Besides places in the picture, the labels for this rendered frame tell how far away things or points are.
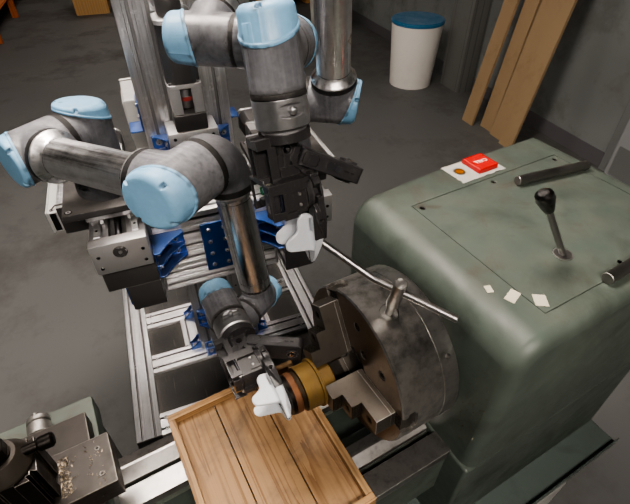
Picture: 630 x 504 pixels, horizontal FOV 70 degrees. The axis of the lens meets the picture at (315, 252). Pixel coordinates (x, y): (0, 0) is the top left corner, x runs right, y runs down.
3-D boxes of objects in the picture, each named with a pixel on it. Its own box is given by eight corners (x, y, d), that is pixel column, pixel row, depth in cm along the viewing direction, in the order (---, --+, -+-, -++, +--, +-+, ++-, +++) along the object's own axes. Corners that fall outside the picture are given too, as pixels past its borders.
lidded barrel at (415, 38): (444, 87, 471) (456, 21, 430) (399, 94, 457) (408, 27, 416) (418, 71, 507) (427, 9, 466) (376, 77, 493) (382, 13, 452)
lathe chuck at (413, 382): (338, 321, 111) (361, 238, 87) (414, 440, 95) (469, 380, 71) (306, 335, 108) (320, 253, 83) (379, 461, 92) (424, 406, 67)
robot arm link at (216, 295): (232, 295, 107) (227, 269, 101) (249, 328, 100) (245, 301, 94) (199, 307, 104) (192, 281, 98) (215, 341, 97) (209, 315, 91)
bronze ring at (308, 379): (316, 342, 86) (272, 362, 82) (342, 379, 80) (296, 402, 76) (316, 370, 92) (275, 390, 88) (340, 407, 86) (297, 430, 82)
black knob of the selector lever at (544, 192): (540, 204, 79) (549, 181, 76) (555, 214, 77) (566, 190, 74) (524, 211, 78) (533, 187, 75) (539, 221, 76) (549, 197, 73)
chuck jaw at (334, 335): (354, 338, 90) (339, 283, 88) (367, 345, 86) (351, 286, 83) (305, 361, 86) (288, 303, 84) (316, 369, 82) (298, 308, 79)
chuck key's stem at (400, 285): (393, 319, 80) (410, 281, 71) (388, 328, 78) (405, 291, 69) (382, 313, 80) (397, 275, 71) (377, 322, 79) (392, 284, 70)
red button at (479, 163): (478, 159, 113) (480, 152, 111) (496, 170, 109) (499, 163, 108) (460, 165, 111) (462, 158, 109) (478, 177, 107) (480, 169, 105)
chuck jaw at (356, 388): (374, 359, 85) (415, 408, 77) (373, 375, 88) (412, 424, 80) (323, 384, 81) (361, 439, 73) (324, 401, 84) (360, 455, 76)
